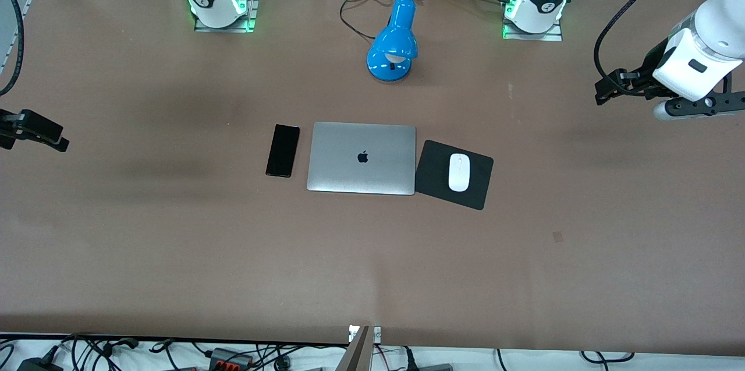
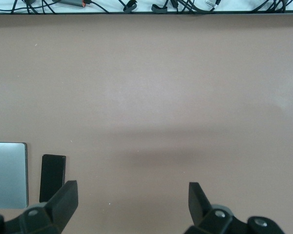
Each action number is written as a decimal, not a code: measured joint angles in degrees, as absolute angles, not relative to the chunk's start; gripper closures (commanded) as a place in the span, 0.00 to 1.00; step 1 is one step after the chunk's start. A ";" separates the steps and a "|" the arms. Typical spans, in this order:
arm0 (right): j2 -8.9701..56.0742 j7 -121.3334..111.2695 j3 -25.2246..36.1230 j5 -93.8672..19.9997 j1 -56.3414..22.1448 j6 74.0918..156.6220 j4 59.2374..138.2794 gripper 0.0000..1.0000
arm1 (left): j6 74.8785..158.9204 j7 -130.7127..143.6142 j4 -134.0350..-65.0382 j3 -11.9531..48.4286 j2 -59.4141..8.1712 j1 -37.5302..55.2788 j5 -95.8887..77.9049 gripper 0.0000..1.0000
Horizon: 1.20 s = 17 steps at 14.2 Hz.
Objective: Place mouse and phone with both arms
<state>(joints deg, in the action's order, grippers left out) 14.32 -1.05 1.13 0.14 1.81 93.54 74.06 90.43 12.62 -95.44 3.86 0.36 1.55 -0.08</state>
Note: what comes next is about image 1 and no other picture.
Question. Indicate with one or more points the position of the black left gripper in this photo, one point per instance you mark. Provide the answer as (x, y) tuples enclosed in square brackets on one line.
[(651, 63)]

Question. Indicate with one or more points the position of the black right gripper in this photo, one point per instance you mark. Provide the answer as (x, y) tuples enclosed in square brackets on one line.
[(36, 127)]

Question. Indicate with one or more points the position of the white computer mouse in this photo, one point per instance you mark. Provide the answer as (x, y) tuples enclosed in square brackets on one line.
[(459, 172)]

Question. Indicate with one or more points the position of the black smartphone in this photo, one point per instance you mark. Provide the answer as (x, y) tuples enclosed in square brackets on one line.
[(283, 151)]

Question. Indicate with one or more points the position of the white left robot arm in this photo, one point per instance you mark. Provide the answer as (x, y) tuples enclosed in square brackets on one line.
[(716, 21)]

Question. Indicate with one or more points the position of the black mouse pad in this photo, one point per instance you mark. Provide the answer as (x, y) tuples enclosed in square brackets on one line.
[(430, 179)]

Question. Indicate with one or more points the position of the blue desk lamp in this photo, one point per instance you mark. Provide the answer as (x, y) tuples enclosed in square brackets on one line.
[(394, 39)]

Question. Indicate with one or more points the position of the black power adapter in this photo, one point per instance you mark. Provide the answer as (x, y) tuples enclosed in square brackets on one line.
[(39, 364)]

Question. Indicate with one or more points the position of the silver closed laptop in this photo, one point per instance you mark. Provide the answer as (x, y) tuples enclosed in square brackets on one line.
[(361, 158)]

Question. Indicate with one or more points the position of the grey device with orange buttons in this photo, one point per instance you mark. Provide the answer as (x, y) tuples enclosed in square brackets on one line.
[(231, 357)]

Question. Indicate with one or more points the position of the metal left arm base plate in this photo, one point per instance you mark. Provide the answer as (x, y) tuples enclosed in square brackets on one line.
[(547, 37)]

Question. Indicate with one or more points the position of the wooden post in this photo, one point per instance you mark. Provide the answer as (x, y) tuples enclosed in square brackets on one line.
[(359, 353)]

